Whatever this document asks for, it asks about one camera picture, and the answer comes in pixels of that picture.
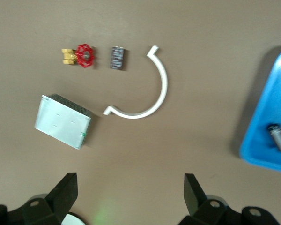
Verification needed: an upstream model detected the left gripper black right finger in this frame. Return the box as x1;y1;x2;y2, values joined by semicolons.
179;173;281;225

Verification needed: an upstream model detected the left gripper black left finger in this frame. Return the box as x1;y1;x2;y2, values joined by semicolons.
0;172;79;225

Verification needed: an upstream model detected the blue plastic tray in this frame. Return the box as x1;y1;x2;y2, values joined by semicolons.
239;46;281;174

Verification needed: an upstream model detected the brown table mat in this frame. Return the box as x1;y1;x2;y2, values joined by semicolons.
0;0;281;225

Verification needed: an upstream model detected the silver metal box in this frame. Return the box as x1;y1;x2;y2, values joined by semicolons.
34;94;93;150

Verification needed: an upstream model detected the white curved pipe clamp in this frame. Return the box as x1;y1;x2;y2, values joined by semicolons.
102;45;168;120

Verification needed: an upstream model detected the brass valve red handwheel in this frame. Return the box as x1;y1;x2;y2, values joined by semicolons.
61;43;95;69

